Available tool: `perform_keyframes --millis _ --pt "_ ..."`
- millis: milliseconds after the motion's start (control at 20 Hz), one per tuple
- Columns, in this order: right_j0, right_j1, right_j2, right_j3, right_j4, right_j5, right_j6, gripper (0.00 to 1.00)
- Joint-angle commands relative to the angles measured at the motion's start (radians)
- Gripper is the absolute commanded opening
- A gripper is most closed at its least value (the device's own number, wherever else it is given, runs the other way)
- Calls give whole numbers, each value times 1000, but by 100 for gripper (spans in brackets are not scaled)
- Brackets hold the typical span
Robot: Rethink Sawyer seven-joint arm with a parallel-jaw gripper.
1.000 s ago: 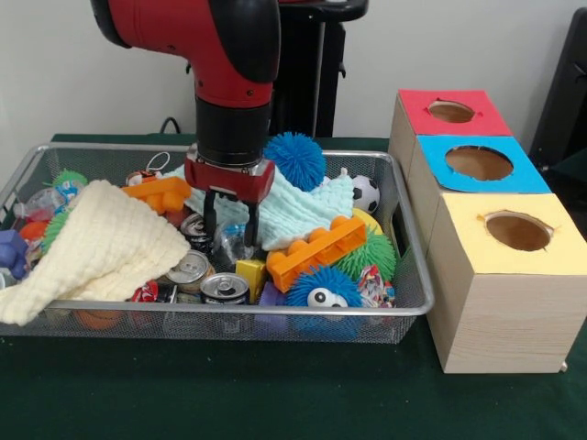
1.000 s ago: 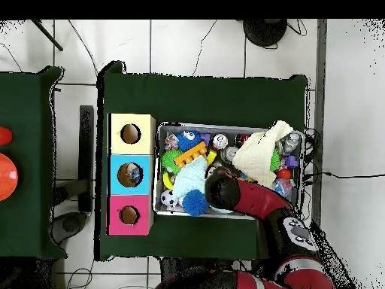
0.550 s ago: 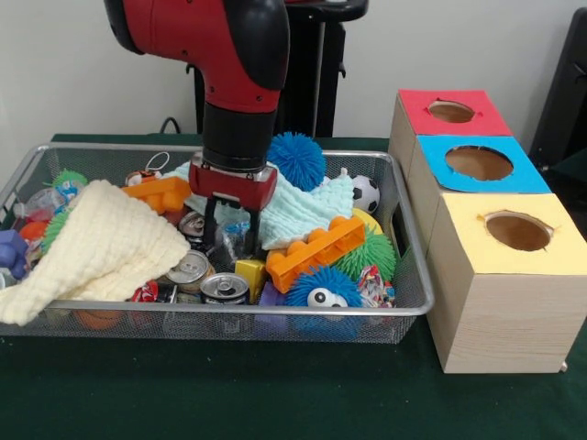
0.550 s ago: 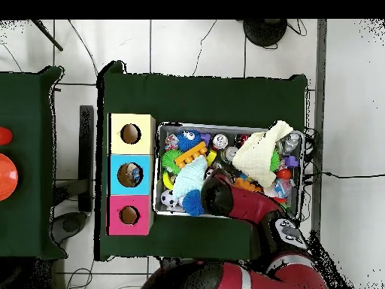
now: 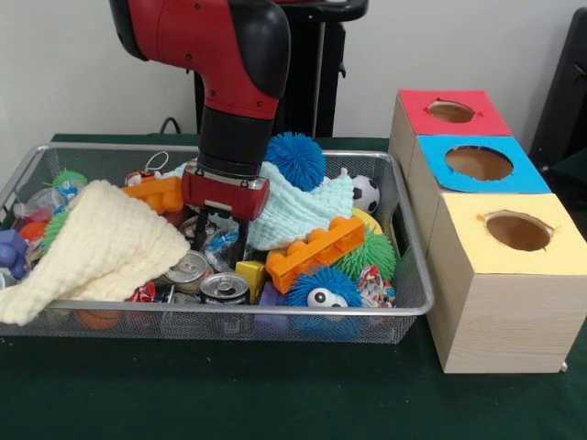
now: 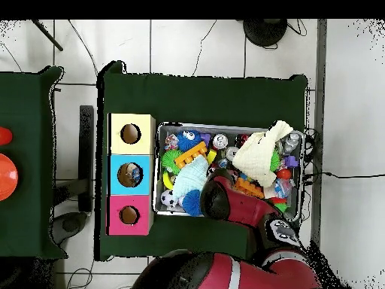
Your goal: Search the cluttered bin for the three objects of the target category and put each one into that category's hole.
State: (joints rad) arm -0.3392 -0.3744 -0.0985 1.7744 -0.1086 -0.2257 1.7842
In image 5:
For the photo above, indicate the blue spiky ball with eyes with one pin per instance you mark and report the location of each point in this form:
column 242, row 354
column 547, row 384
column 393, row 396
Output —
column 321, row 286

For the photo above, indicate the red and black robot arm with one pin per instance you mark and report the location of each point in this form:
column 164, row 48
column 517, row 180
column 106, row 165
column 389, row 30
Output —
column 234, row 55

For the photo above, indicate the plain blue spiky ball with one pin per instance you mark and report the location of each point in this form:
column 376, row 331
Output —
column 298, row 160

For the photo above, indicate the pale blue waffle cloth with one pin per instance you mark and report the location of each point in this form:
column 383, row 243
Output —
column 303, row 206

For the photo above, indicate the dark green table cloth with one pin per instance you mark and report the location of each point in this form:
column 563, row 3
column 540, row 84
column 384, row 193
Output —
column 275, row 394

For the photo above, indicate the shallow clear mesh bin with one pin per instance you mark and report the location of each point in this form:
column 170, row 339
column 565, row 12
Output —
column 119, row 165

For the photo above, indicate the cream yellow knitted cloth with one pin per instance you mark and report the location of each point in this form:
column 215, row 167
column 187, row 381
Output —
column 92, row 247

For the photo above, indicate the wooden box with three holes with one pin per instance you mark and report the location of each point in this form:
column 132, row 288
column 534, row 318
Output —
column 495, row 321

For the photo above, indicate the long orange toy brick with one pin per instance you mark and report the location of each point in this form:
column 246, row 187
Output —
column 316, row 249

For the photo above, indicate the black upright panel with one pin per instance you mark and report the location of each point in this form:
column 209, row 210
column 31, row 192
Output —
column 569, row 92

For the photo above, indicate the crushed clear plastic bottle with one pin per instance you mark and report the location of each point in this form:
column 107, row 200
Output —
column 220, row 247

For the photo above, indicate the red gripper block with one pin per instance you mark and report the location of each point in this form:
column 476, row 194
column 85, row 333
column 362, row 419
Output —
column 225, row 192

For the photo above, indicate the large green spiky ball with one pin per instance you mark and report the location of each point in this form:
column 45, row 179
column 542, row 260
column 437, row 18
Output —
column 378, row 258

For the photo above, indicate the silver drink can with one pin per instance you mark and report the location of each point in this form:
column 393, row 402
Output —
column 190, row 269

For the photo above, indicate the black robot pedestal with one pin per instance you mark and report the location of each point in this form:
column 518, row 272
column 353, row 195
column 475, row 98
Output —
column 316, row 82

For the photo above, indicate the small soccer ball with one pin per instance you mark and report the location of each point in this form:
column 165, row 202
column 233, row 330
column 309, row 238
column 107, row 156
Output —
column 367, row 194

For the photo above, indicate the orange toy brick with studs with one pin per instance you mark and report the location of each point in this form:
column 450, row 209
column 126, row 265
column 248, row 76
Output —
column 156, row 194

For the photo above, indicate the black drink can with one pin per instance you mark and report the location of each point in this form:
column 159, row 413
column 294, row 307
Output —
column 225, row 287

